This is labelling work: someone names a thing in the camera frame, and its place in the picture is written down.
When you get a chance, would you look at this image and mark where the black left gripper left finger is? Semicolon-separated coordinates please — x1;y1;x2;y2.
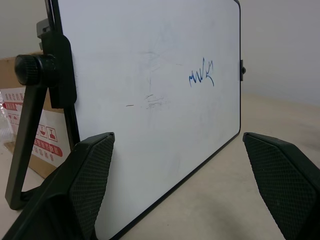
0;131;116;240

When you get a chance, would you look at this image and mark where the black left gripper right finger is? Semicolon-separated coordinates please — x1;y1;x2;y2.
242;132;320;240

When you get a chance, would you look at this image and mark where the brown cardboard box with red print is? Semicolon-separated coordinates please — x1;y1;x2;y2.
0;50;72;179

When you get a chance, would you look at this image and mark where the clear plastic wrap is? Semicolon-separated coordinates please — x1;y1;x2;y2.
0;101;20;146

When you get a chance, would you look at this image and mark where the grey plastic clamp block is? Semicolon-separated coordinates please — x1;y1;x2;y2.
36;18;52;50

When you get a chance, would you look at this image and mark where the white whiteboard with black frame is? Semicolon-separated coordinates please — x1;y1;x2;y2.
48;0;243;240

